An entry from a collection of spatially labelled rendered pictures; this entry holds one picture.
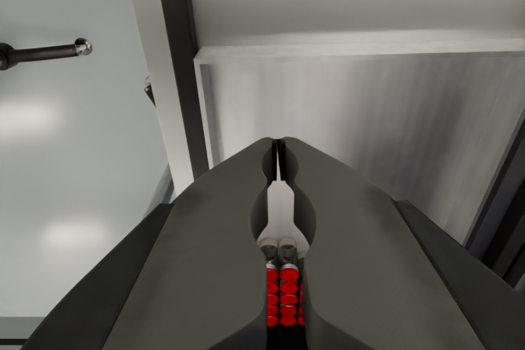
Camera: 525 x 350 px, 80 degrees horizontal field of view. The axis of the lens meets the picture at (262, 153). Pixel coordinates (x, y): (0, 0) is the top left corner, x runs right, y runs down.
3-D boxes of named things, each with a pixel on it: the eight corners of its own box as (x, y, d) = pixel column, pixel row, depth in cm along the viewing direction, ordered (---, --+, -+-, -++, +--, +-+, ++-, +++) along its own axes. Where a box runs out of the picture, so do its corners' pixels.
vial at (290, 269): (296, 249, 39) (299, 282, 35) (278, 249, 39) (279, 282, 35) (296, 237, 38) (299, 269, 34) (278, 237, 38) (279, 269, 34)
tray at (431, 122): (420, 293, 44) (431, 317, 41) (233, 294, 44) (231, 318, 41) (523, 38, 25) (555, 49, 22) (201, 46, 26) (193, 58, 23)
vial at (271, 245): (277, 249, 39) (279, 282, 35) (259, 249, 39) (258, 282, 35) (277, 237, 38) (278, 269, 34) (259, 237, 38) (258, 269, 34)
